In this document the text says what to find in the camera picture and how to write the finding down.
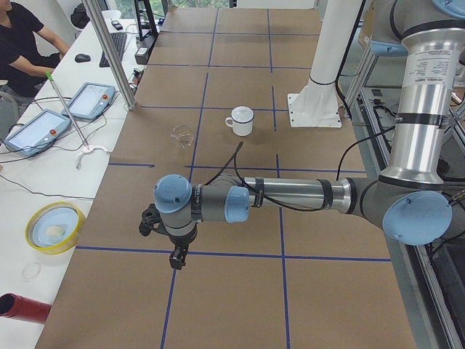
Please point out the clear glass funnel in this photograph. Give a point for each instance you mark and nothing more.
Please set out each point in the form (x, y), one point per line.
(182, 136)

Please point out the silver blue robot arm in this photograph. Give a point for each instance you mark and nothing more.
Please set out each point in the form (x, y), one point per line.
(405, 200)

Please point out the black computer mouse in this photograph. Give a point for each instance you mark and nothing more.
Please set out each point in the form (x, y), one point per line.
(82, 58)

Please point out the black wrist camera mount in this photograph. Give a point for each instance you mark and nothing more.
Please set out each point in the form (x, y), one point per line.
(151, 221)

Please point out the aluminium frame post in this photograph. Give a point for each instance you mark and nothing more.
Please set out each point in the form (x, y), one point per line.
(103, 35)

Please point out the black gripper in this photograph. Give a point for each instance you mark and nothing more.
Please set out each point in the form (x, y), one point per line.
(180, 241)

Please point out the red cylinder tube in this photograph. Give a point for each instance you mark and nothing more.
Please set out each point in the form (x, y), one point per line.
(24, 309)

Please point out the blue teach pendant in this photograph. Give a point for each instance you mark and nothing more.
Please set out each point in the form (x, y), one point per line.
(38, 134)
(91, 100)

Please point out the metal rod green tip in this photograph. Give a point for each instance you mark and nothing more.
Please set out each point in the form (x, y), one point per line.
(65, 106)

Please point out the person in black shirt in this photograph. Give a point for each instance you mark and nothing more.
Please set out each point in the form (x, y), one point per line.
(21, 64)

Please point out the blue teach pendant near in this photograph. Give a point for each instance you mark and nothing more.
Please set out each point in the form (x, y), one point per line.
(38, 134)

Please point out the white curved clamp piece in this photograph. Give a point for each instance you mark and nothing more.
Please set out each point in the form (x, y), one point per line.
(91, 152)

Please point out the blue teach pendant far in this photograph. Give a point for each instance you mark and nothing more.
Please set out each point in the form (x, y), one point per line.
(91, 100)

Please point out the black keyboard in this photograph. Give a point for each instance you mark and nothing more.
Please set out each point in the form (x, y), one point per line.
(119, 43)

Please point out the black box with label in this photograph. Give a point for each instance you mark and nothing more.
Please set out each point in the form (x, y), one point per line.
(144, 50)

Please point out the white ceramic lid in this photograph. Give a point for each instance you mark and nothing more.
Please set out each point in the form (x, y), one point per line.
(242, 114)

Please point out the white enamel mug blue rim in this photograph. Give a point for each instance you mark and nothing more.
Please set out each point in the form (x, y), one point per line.
(238, 129)

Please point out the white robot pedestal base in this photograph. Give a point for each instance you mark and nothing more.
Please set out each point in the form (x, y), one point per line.
(317, 104)

